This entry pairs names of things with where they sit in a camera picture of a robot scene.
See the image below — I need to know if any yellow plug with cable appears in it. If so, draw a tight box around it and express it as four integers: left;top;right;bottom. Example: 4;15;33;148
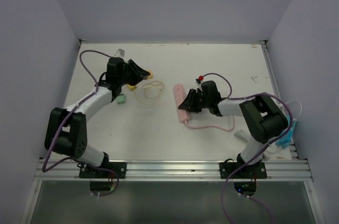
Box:
133;70;165;106

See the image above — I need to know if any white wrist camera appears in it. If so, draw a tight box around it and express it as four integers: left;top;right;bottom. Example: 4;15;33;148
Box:
114;49;125;58
195;75;204;89

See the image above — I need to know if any white cable bundle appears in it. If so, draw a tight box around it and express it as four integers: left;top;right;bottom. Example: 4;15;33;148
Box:
235;100;304;158

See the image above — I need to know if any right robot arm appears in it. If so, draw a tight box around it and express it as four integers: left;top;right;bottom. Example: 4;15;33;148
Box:
173;80;292;178

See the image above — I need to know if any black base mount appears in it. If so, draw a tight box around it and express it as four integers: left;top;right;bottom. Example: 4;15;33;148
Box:
77;162;127;179
219;159;267;181

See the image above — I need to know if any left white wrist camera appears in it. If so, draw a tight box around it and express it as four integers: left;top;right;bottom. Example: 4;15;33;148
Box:
114;49;125;58

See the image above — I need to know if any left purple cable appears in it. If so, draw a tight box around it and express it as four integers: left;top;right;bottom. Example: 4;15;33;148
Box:
42;49;114;173

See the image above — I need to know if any yellow plug adapter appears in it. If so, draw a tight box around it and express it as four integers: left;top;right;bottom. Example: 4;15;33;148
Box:
127;84;137;91

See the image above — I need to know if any pink power strip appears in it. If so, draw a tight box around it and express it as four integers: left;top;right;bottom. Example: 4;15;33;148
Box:
172;83;235;132

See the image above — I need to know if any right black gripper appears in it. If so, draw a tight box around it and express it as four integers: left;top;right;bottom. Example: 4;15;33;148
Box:
181;91;210;115

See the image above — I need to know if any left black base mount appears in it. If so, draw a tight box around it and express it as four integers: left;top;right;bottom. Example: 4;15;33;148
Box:
77;162;127;179

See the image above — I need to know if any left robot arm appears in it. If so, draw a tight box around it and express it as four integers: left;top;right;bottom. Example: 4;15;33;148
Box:
42;57;151;178

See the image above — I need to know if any blue power adapter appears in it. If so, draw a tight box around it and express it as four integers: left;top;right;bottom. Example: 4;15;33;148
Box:
275;119;297;149

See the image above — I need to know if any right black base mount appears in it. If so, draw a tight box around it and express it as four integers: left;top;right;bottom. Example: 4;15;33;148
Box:
219;159;267;181

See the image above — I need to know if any aluminium front rail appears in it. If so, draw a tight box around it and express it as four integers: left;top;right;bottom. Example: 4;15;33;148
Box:
33;160;313;182

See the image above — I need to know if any green plug adapter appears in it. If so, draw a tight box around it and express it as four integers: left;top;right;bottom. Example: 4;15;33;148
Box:
115;94;126;104

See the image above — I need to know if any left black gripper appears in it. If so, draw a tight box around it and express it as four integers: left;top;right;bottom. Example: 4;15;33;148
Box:
119;59;150;86

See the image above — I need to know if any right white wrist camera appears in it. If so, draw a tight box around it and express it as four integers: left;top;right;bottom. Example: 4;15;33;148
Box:
195;75;204;89

